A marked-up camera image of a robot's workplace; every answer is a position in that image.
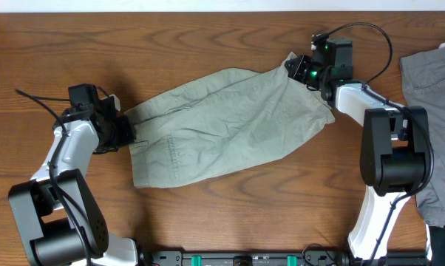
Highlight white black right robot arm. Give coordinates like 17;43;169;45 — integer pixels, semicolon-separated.
285;33;433;265

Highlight grey shorts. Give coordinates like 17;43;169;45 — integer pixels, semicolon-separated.
400;44;445;227

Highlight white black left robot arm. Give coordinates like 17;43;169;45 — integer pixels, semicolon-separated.
8;83;140;266

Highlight dark garment at edge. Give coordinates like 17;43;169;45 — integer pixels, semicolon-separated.
429;226;445;266

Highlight khaki green shorts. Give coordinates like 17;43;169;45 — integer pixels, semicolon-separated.
126;66;335;188

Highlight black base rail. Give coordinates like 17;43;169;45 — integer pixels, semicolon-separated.
137;244;430;266

